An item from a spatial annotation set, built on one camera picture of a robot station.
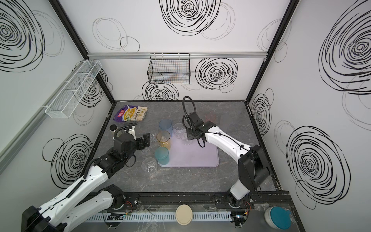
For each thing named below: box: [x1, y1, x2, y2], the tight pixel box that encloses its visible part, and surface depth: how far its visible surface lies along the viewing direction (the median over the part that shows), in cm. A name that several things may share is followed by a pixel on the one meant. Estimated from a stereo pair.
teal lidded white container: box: [264, 206, 292, 231], surface depth 65 cm
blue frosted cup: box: [158, 118, 173, 138], surface depth 91 cm
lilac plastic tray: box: [157, 132, 220, 168], surface depth 92 cm
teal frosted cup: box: [154, 146, 170, 166], surface depth 87 cm
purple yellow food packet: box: [113, 104, 149, 122], surface depth 111 cm
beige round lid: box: [175, 204, 193, 226], surface depth 66 cm
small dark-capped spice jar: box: [109, 124, 119, 133], surface depth 95 cm
